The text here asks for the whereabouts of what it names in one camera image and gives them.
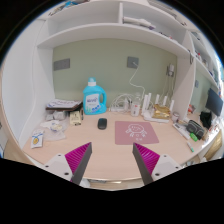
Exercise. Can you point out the white yellow sachet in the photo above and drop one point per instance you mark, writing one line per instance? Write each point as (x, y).
(37, 139)

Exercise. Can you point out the clear plastic bag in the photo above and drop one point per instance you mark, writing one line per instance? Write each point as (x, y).
(53, 130)

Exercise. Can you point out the grey wall socket centre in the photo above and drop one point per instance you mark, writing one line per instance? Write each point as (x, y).
(132, 62)

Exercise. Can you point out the pink mouse pad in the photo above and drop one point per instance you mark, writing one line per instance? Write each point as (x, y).
(127, 133)

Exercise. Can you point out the black computer mouse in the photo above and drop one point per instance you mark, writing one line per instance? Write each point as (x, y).
(102, 123)

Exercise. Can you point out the grey wall socket left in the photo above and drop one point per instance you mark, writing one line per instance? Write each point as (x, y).
(61, 64)

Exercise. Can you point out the small yellow box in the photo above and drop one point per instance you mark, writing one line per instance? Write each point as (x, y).
(75, 118)

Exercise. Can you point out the white wifi router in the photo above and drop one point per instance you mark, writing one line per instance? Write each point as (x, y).
(148, 108)

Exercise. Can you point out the grey wall socket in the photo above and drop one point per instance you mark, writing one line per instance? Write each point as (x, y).
(61, 64)
(132, 62)

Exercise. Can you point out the white power strip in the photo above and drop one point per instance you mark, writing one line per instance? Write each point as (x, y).
(117, 109)

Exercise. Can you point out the stack of books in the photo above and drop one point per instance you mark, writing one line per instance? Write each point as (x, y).
(67, 105)

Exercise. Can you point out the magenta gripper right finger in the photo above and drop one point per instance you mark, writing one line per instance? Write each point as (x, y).
(146, 160)

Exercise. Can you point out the white remote control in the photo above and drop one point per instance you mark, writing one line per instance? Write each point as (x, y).
(184, 133)

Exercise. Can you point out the green marker pen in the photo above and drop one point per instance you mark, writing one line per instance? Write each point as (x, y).
(190, 147)

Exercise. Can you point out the wall plug adapter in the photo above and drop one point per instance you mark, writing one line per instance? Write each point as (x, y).
(170, 70)

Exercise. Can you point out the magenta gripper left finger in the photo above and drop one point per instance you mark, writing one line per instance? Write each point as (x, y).
(77, 160)

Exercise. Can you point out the black pouch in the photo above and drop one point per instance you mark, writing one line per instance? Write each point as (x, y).
(195, 128)

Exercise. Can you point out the clear plastic bottle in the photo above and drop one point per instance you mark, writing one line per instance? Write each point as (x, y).
(135, 106)

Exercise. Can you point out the black monitor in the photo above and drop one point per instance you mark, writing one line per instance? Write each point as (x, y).
(214, 102)

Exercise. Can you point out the white wall shelf unit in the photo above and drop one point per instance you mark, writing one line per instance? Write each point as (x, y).
(139, 21)

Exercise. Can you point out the gold foil packet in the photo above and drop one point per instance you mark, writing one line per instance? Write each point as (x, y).
(161, 112)

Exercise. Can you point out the blue detergent bottle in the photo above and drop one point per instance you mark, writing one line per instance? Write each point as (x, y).
(94, 101)

